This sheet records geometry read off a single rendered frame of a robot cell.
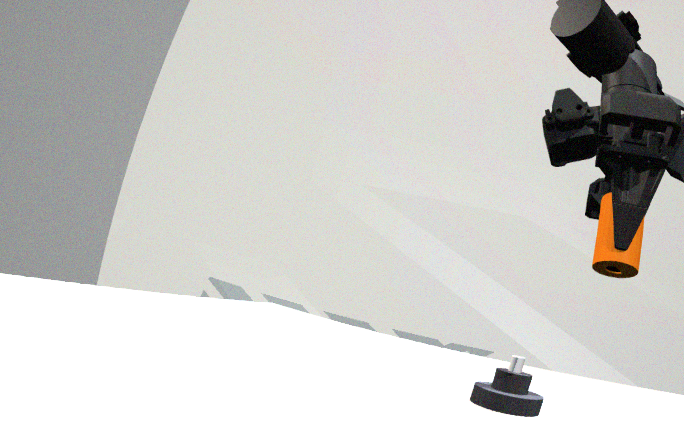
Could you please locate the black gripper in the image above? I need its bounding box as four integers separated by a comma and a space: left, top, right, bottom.
585, 84, 682, 251

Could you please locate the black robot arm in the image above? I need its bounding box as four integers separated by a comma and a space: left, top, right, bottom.
542, 0, 684, 183

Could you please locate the orange knob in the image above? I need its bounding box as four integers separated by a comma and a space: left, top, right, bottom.
592, 192, 644, 279

